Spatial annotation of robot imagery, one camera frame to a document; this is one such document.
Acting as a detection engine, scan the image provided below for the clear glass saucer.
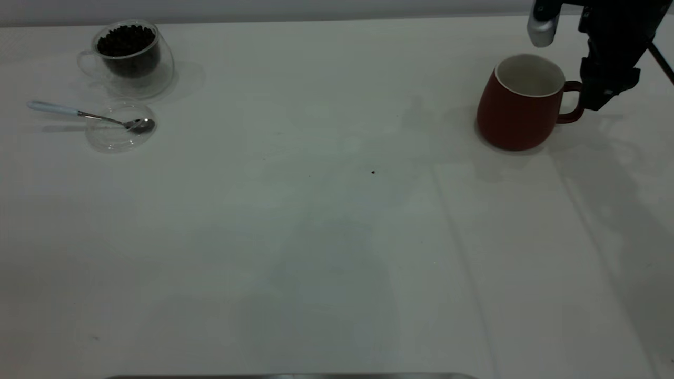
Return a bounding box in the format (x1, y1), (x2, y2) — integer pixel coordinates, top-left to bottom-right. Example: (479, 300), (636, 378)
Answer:
(85, 99), (158, 154)

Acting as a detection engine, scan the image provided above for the black cable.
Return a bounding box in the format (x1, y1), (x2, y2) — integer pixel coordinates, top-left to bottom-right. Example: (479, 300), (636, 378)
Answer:
(648, 42), (674, 86)

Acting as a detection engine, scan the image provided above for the clear glass cup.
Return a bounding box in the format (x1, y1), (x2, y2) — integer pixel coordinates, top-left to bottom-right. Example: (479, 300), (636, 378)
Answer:
(77, 19), (175, 100)

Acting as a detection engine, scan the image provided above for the red ceramic mug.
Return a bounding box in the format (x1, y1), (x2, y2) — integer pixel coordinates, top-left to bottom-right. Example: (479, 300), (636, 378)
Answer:
(477, 54), (585, 152)

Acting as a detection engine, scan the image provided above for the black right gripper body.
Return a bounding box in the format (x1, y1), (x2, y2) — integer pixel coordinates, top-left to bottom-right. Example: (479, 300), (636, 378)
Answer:
(578, 0), (674, 66)

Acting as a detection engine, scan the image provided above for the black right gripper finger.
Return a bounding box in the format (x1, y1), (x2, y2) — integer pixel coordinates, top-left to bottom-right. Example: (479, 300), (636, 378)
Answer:
(606, 63), (641, 101)
(580, 57), (607, 112)

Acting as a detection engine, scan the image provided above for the metal spoon pale blue handle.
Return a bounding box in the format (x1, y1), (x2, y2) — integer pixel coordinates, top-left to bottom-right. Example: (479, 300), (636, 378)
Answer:
(27, 101), (156, 135)

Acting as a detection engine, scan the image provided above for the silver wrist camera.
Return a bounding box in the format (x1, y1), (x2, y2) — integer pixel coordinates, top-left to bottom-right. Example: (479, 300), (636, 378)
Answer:
(528, 0), (561, 48)

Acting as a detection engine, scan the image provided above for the dark coffee beans pile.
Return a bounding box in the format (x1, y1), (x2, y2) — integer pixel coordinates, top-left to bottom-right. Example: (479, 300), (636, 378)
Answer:
(97, 25), (161, 79)

